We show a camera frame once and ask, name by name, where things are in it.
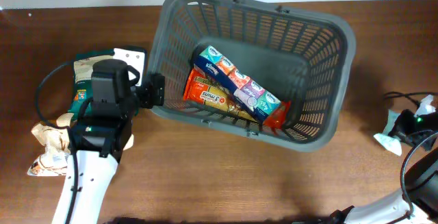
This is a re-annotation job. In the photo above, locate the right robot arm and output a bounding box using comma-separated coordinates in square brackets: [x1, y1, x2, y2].
[324, 110, 437, 223]

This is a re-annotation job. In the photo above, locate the orange spaghetti packet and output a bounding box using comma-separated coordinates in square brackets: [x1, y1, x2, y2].
[183, 69, 292, 129]

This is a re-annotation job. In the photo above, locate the beige crumpled snack bag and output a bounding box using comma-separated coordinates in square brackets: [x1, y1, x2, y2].
[27, 121, 134, 177]

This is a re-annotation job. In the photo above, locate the blue Kleenex tissue pack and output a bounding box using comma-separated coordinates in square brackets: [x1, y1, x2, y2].
[192, 45, 290, 127]

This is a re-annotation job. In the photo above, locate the green coffee bag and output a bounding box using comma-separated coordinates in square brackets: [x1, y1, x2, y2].
[68, 48, 114, 120]

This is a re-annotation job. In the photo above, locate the grey plastic basket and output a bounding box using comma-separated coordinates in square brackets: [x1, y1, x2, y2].
[143, 0, 356, 152]

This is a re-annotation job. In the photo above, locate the white teal wipes packet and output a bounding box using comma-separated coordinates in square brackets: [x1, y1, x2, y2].
[374, 92, 437, 156]

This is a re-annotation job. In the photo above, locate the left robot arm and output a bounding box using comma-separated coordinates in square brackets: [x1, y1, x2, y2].
[53, 59, 165, 223]

